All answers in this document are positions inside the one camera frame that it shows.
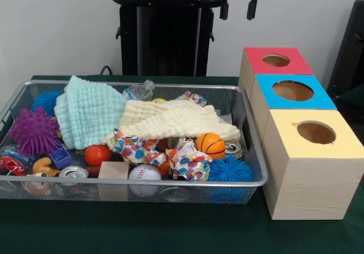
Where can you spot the polka-dot paper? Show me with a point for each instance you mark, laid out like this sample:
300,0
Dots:
187,163
133,148
193,97

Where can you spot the wooden three-hole sorting box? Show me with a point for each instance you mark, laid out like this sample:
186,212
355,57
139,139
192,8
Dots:
307,185

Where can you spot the silver mesh bin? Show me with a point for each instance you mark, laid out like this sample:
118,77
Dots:
71,195

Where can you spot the cream cloth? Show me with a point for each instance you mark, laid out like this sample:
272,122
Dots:
170,117

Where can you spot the orange toy basketball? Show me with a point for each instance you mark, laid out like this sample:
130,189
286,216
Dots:
210,145

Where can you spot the blue fuzzy ball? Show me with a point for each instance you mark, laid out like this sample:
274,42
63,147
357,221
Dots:
230,170

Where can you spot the mint green cloth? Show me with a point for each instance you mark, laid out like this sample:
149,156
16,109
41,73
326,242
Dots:
85,108

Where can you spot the white toy baseball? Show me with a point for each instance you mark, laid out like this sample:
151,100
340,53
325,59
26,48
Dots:
145,172

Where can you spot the orange-red ball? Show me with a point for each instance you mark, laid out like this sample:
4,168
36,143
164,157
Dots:
98,155

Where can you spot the plain wooden block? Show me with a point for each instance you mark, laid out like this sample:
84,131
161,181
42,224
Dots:
113,170

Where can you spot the purple spiky ball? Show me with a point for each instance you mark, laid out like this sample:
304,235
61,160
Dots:
34,131

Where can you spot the dark green tablecloth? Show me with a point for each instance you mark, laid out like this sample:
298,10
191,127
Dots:
170,231

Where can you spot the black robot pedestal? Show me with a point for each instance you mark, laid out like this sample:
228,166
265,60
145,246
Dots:
170,37

